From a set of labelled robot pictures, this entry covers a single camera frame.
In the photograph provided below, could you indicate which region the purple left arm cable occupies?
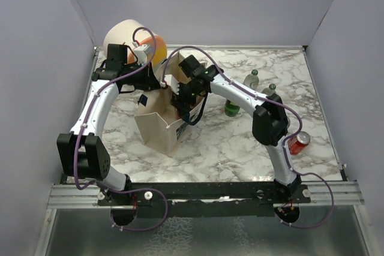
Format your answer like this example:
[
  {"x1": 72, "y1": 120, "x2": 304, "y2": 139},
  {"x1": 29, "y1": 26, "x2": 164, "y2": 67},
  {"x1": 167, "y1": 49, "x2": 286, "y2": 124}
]
[{"x1": 73, "y1": 26, "x2": 169, "y2": 233}]

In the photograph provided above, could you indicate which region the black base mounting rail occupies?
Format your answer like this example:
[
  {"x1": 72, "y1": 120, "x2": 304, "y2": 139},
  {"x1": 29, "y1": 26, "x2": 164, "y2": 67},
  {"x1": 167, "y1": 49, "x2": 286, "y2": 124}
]
[{"x1": 94, "y1": 182, "x2": 310, "y2": 219}]

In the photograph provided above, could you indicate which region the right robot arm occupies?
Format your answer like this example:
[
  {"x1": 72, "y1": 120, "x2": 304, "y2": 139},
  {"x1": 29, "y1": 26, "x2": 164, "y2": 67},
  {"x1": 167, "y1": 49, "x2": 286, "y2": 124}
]
[{"x1": 164, "y1": 55, "x2": 301, "y2": 203}]

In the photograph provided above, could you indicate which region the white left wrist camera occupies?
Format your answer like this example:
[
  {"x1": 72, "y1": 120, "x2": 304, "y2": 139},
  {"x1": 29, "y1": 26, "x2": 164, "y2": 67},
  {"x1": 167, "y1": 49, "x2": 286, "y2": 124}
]
[{"x1": 133, "y1": 44, "x2": 153, "y2": 65}]

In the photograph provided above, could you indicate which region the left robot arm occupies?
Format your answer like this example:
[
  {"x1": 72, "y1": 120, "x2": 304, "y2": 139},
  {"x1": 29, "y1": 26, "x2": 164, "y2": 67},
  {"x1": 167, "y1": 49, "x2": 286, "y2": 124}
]
[{"x1": 56, "y1": 44, "x2": 160, "y2": 205}]

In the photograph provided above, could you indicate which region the white round drawer box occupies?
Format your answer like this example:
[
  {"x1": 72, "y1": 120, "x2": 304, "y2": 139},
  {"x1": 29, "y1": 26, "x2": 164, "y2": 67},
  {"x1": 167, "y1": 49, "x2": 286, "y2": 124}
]
[{"x1": 103, "y1": 19, "x2": 167, "y2": 71}]

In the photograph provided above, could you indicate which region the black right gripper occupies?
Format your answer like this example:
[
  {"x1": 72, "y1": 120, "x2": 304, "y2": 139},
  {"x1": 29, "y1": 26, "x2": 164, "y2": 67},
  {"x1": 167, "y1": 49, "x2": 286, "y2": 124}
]
[{"x1": 170, "y1": 79, "x2": 200, "y2": 116}]

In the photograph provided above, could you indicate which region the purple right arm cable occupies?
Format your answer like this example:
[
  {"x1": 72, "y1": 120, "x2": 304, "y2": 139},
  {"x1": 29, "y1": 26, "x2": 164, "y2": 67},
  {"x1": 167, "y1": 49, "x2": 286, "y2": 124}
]
[{"x1": 161, "y1": 46, "x2": 335, "y2": 229}]

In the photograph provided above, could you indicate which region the beige canvas tote bag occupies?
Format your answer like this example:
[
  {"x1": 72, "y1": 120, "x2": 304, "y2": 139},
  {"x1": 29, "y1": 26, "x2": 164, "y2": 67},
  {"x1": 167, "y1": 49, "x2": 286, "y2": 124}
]
[{"x1": 134, "y1": 51, "x2": 204, "y2": 157}]

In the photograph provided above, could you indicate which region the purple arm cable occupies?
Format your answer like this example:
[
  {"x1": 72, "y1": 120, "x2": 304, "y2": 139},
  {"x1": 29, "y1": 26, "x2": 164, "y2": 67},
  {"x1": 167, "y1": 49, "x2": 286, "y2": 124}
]
[
  {"x1": 73, "y1": 26, "x2": 169, "y2": 233},
  {"x1": 161, "y1": 46, "x2": 335, "y2": 229}
]

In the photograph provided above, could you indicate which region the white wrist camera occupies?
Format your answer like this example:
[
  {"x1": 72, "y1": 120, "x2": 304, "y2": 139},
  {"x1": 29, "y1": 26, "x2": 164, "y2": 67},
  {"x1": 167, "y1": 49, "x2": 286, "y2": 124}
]
[
  {"x1": 160, "y1": 74, "x2": 180, "y2": 95},
  {"x1": 133, "y1": 44, "x2": 153, "y2": 65}
]

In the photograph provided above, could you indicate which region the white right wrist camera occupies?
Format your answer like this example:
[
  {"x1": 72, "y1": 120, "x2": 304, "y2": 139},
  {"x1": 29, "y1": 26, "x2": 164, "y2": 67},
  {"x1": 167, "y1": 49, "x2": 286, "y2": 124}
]
[{"x1": 160, "y1": 74, "x2": 180, "y2": 95}]

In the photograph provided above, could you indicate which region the clear chang bottle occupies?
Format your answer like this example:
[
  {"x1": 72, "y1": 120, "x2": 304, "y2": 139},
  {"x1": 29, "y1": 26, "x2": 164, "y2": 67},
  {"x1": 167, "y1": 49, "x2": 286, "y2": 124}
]
[
  {"x1": 243, "y1": 69, "x2": 259, "y2": 91},
  {"x1": 262, "y1": 83, "x2": 276, "y2": 97}
]

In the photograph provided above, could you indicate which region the red cola can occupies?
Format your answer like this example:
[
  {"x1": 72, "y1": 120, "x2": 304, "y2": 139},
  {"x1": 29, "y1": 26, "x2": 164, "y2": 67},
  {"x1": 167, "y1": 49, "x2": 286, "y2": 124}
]
[{"x1": 288, "y1": 131, "x2": 311, "y2": 155}]

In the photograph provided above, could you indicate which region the green Perrier bottle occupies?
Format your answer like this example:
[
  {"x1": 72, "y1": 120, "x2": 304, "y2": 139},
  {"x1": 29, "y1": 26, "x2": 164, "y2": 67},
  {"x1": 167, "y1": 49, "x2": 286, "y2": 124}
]
[{"x1": 224, "y1": 100, "x2": 240, "y2": 117}]

